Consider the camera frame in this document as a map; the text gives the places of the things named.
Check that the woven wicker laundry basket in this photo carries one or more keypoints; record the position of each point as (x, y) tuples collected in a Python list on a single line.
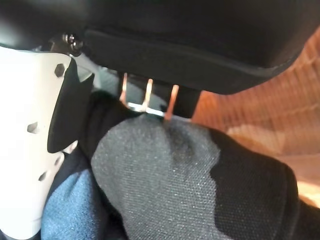
[(270, 112)]

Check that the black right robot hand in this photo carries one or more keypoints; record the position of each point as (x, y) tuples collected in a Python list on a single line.
[(175, 37)]

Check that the blue garment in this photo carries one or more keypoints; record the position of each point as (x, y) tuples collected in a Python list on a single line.
[(72, 205)]

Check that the black garment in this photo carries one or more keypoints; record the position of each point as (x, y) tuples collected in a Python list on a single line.
[(162, 175)]

